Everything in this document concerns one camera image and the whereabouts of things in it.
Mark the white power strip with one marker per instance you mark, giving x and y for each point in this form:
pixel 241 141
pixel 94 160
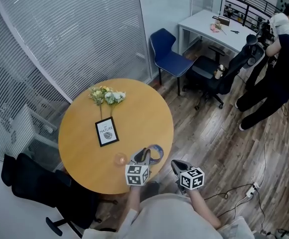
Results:
pixel 251 190

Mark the orange translucent cup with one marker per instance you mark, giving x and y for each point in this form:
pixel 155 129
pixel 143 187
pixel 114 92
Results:
pixel 120 159

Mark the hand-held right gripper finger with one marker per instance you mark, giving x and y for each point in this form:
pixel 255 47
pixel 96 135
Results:
pixel 174 168
pixel 183 163

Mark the black fabric office chair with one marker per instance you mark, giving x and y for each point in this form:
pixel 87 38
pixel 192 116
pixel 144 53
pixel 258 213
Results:
pixel 37 183

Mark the beige tumbler with dark lid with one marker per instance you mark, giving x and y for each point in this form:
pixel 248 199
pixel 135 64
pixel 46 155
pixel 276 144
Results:
pixel 219 71

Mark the black framed leaf picture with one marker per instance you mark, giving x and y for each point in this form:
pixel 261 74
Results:
pixel 107 132

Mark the person's left forearm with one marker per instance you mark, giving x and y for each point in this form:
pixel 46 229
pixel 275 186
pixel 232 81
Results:
pixel 135 198

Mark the white artificial flower bunch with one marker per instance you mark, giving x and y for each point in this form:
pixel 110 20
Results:
pixel 114 97

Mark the yellow artificial flower bunch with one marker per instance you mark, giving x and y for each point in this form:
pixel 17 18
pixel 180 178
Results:
pixel 98 95

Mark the person's right forearm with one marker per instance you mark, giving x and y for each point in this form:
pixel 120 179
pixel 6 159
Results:
pixel 204 210

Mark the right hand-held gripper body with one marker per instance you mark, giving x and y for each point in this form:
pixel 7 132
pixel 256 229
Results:
pixel 192 178

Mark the black metal railing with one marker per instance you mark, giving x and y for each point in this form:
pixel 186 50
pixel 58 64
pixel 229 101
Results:
pixel 254 1

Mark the black mesh office chair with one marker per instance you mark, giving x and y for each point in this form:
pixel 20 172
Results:
pixel 209 76

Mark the blue plastic chair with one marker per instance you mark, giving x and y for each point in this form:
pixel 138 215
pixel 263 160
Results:
pixel 168 56

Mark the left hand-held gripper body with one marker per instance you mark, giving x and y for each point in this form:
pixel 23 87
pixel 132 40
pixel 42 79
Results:
pixel 134 175

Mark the brown box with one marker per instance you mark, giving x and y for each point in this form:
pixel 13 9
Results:
pixel 224 20

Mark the blue roll of tape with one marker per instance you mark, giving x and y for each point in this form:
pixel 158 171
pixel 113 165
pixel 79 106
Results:
pixel 158 154

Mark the black scissors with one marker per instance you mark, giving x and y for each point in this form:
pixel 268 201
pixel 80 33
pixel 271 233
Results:
pixel 234 31

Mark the pink artificial flower bunch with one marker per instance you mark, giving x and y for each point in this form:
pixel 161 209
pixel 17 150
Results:
pixel 215 27

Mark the white rectangular desk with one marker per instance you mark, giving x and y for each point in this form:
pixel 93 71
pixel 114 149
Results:
pixel 204 24

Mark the person's grey shirt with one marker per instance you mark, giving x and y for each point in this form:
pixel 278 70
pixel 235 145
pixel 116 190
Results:
pixel 169 220

